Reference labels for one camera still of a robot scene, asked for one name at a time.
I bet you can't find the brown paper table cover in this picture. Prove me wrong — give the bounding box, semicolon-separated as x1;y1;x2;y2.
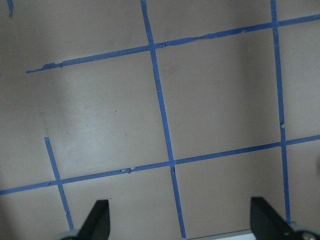
0;0;320;240

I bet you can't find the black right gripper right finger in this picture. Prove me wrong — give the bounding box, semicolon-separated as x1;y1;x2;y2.
250;197;293;240

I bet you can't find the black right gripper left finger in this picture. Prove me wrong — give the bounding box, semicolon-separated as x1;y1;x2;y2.
77;199;111;240

